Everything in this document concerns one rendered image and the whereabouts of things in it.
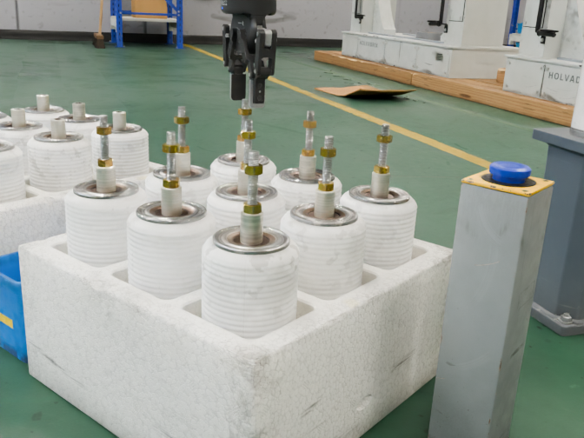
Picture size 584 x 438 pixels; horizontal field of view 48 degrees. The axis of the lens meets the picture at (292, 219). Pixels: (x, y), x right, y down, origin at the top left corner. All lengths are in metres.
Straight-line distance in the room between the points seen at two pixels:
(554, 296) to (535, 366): 0.16
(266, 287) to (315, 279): 0.10
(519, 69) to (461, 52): 0.64
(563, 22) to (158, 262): 3.13
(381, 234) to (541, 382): 0.33
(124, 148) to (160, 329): 0.54
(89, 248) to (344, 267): 0.29
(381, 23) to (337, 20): 2.44
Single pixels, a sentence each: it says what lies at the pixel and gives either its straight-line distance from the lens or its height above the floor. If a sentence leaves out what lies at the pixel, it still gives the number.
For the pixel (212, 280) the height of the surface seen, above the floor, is 0.22.
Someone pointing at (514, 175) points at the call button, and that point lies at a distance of 0.68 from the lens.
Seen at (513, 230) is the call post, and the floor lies 0.28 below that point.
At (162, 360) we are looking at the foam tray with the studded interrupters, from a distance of 0.68.
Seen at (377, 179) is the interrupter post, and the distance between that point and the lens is 0.81.
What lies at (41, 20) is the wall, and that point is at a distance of 7.07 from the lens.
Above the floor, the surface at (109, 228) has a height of 0.22.
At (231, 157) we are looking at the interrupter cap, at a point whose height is 0.25.
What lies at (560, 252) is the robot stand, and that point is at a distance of 1.11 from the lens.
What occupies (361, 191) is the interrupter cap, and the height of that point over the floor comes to 0.25.
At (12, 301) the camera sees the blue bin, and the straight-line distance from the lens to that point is 0.93.
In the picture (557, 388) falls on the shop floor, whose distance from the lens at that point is 0.98.
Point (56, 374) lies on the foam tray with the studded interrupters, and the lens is 0.87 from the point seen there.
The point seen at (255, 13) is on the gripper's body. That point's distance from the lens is 0.90.
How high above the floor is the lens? 0.48
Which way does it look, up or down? 18 degrees down
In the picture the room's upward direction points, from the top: 3 degrees clockwise
